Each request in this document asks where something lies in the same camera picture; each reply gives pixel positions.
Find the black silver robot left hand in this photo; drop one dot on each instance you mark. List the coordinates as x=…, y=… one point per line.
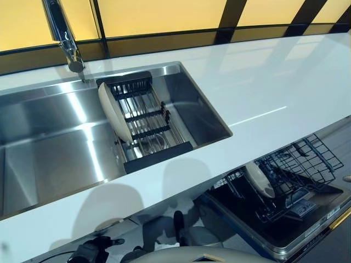
x=104, y=246

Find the cream round plate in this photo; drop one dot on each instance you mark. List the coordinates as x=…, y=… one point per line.
x=115, y=112
x=259, y=179

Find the dishwasher door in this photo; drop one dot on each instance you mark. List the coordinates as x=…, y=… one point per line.
x=246, y=233

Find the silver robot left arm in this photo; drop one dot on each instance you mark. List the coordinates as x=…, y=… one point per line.
x=81, y=254

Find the white glossy cabinet front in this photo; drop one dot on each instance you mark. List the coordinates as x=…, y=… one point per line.
x=153, y=227

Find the black robot left foot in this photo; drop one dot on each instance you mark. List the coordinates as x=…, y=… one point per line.
x=179, y=227

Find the cream robot torso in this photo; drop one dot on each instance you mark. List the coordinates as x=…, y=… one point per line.
x=192, y=254

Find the black sink drying rack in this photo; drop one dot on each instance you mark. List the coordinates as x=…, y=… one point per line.
x=156, y=157

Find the stainless steel sink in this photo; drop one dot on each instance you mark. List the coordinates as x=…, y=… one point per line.
x=55, y=137

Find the chrome kitchen faucet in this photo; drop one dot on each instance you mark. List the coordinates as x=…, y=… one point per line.
x=59, y=22

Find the dark window frame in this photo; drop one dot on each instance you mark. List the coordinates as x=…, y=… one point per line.
x=164, y=43

